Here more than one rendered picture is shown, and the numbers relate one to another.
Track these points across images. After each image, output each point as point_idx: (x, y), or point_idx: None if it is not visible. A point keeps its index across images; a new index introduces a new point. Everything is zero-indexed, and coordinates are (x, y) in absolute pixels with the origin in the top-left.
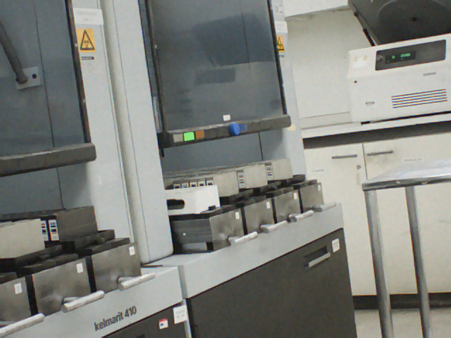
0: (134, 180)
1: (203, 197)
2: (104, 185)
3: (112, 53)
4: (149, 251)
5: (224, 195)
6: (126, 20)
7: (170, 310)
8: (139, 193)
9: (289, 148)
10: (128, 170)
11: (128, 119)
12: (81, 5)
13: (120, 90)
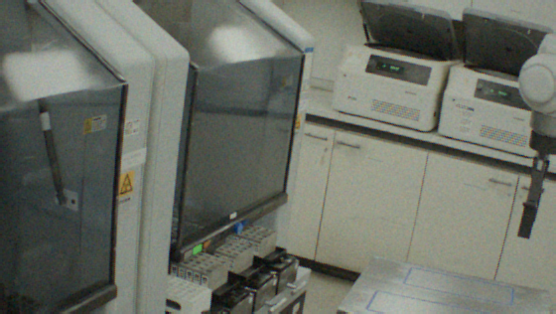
0: (143, 296)
1: (198, 305)
2: (118, 310)
3: (146, 185)
4: None
5: (214, 286)
6: (166, 150)
7: None
8: (145, 306)
9: (279, 220)
10: (139, 287)
11: (148, 245)
12: (129, 149)
13: (146, 220)
